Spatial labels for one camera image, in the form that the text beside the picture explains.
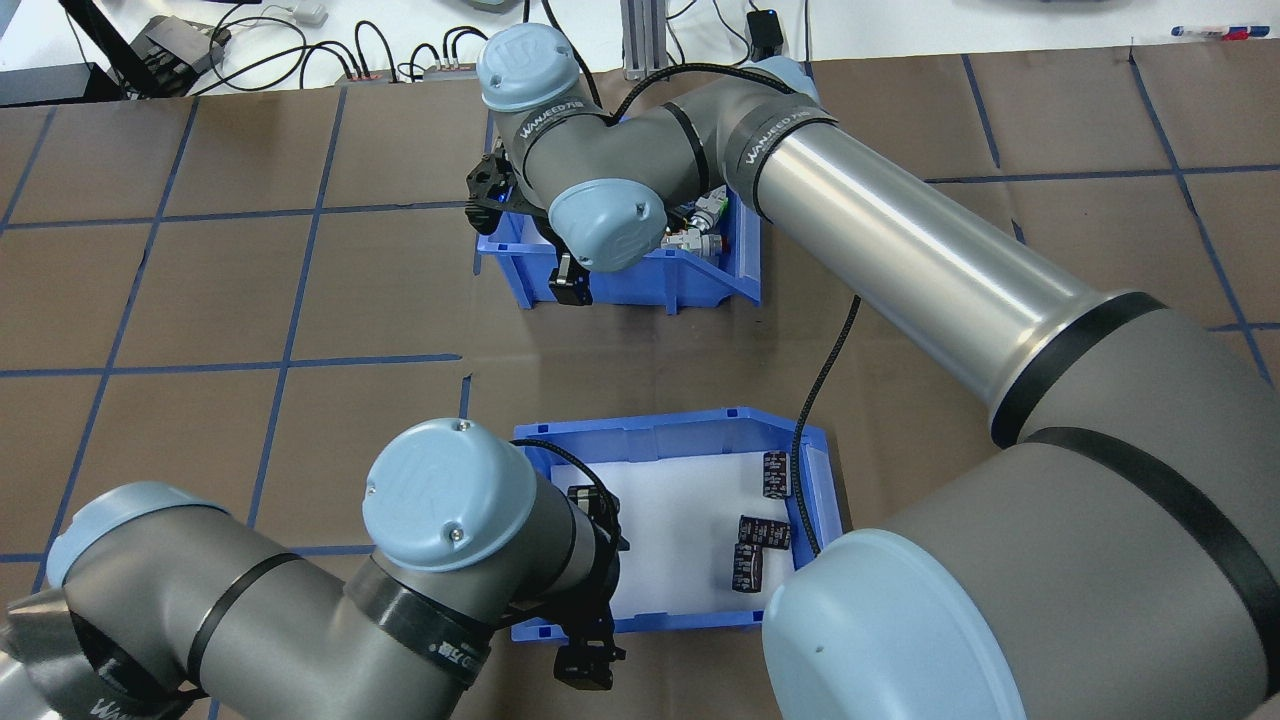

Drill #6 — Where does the blue switch storage bin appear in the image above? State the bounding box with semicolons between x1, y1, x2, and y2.
473;185;763;313

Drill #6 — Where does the blue battery storage bin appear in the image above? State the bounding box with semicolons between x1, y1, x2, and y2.
510;405;843;646

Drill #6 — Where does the black flat box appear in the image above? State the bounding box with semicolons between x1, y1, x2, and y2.
0;62;127;108

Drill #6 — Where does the black power adapter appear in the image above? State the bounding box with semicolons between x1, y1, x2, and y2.
745;10;787;64

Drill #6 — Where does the black desk device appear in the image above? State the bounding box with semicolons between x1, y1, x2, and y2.
130;15;233;97

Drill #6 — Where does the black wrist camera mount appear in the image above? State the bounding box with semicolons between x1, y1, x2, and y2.
563;483;633;563
463;148;523;219

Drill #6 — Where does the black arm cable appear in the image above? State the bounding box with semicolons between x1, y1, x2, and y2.
510;436;606;493
605;62;863;556

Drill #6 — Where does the aluminium profile post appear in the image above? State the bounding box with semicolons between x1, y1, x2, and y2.
620;0;673;82

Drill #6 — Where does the thin black cable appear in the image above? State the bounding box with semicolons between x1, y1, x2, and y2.
408;24;493;73
353;20;403;77

